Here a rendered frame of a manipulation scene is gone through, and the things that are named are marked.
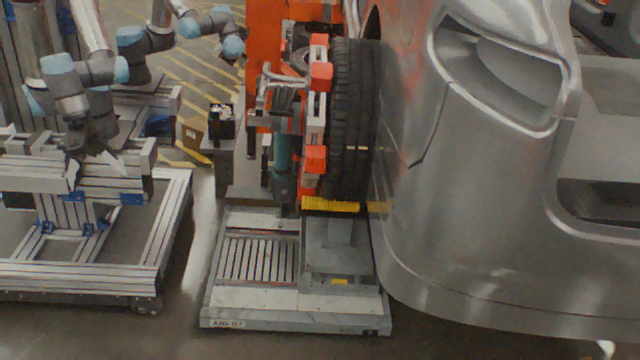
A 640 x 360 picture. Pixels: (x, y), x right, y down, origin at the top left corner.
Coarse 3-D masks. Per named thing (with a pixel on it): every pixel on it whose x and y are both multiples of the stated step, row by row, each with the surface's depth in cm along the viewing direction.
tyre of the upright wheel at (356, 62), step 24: (336, 48) 190; (360, 48) 192; (336, 72) 183; (360, 72) 184; (336, 96) 180; (360, 96) 181; (336, 120) 180; (360, 120) 181; (336, 144) 182; (360, 144) 182; (336, 168) 187; (360, 168) 187; (336, 192) 198; (360, 192) 198
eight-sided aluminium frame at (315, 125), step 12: (312, 48) 203; (324, 48) 204; (312, 60) 192; (324, 60) 193; (312, 96) 186; (324, 96) 186; (312, 108) 185; (324, 108) 185; (312, 120) 184; (324, 120) 184; (312, 132) 185; (324, 132) 185; (312, 180) 212
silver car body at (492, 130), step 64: (384, 0) 172; (448, 0) 102; (512, 0) 93; (576, 0) 387; (384, 64) 164; (448, 64) 107; (512, 64) 110; (576, 64) 92; (384, 128) 157; (448, 128) 108; (512, 128) 99; (576, 128) 195; (384, 192) 150; (448, 192) 113; (512, 192) 105; (576, 192) 171; (384, 256) 146; (448, 256) 121; (512, 256) 113; (576, 256) 109; (512, 320) 132; (576, 320) 129
